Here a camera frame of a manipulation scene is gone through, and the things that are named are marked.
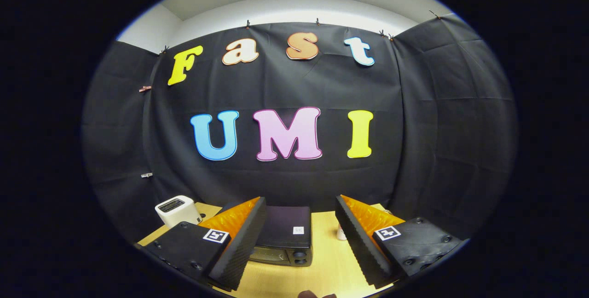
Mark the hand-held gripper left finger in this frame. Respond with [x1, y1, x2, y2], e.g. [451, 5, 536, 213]
[138, 196, 267, 292]

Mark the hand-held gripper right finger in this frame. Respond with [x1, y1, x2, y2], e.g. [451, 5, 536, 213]
[335, 195, 470, 289]

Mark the black toaster oven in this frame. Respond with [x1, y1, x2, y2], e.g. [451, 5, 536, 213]
[221, 204, 313, 267]

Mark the white toaster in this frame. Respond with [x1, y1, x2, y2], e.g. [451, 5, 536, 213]
[155, 195, 203, 229]

